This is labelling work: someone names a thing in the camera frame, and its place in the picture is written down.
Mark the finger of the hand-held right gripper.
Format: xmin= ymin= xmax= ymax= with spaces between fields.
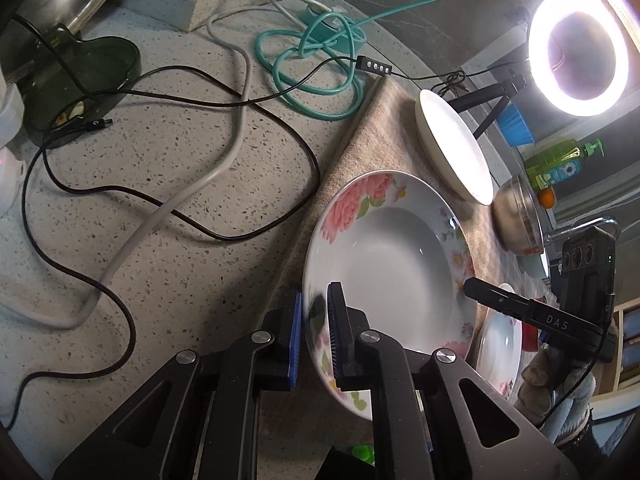
xmin=463 ymin=278 xmax=548 ymax=330

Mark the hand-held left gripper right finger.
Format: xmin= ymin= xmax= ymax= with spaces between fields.
xmin=326 ymin=282 xmax=581 ymax=480

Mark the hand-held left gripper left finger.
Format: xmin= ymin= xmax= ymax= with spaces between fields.
xmin=52 ymin=287 xmax=306 ymax=480

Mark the light blue bowl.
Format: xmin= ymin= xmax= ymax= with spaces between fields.
xmin=521 ymin=253 xmax=551 ymax=281

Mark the small floral plate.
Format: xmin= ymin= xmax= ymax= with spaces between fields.
xmin=472 ymin=282 xmax=523 ymax=401

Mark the stainless steel bowl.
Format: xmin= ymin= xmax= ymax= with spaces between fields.
xmin=492 ymin=176 xmax=546 ymax=256

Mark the large floral plate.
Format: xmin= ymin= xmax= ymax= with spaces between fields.
xmin=302 ymin=170 xmax=477 ymax=422

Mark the plain white plate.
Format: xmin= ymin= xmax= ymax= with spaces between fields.
xmin=415 ymin=88 xmax=495 ymax=206

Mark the person's right hand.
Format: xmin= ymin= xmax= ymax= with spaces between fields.
xmin=519 ymin=347 xmax=597 ymax=442

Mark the wooden shelf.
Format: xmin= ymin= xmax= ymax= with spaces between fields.
xmin=600 ymin=300 xmax=640 ymax=403

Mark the green dish soap bottle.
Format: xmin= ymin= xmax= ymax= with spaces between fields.
xmin=524 ymin=138 xmax=606 ymax=191

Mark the blue fluted cup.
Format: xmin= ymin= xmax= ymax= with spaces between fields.
xmin=498 ymin=100 xmax=536 ymax=147

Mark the beige plaid cloth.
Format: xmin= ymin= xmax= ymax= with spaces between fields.
xmin=260 ymin=80 xmax=556 ymax=436

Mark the black tripod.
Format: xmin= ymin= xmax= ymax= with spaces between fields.
xmin=446 ymin=67 xmax=531 ymax=140

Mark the teal power strip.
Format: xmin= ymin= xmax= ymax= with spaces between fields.
xmin=300 ymin=5 xmax=368 ymax=53

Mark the white power strip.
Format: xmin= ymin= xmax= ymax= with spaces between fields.
xmin=0 ymin=147 xmax=27 ymax=217

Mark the thick white cable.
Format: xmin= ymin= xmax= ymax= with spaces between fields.
xmin=0 ymin=10 xmax=251 ymax=330

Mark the ring light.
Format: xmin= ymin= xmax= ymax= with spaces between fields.
xmin=527 ymin=0 xmax=630 ymax=117

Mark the thin black lamp cable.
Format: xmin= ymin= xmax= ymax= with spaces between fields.
xmin=390 ymin=67 xmax=471 ymax=97

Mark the teal cable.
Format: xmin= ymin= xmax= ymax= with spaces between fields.
xmin=256 ymin=0 xmax=546 ymax=122

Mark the black inline cable controller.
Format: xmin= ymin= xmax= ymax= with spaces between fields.
xmin=356 ymin=55 xmax=392 ymax=77

